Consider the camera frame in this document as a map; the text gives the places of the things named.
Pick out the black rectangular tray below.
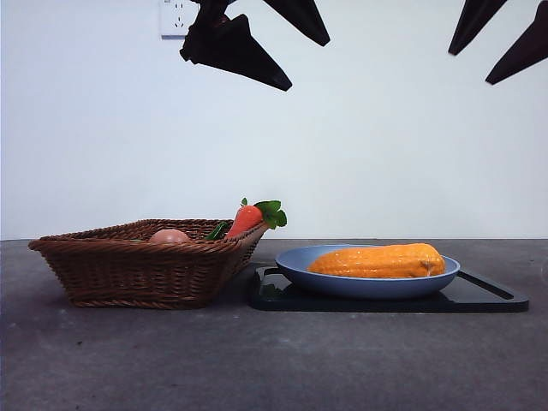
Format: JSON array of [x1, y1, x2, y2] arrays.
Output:
[[249, 265, 530, 313]]

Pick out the brown wicker basket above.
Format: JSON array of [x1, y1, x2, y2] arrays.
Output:
[[27, 218, 270, 310]]

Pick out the green pepper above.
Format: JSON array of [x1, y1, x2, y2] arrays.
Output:
[[205, 221, 231, 241]]

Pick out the brown egg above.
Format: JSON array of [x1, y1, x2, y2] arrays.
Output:
[[148, 229, 192, 244]]

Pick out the yellow corn cob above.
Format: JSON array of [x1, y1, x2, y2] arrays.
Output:
[[307, 242, 447, 280]]

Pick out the blue plate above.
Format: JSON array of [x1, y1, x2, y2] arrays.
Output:
[[274, 244, 462, 300]]

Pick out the white wall socket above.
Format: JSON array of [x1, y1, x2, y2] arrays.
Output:
[[160, 0, 200, 40]]

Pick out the orange carrot with green leaves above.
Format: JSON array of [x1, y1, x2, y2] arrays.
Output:
[[224, 198, 288, 240]]

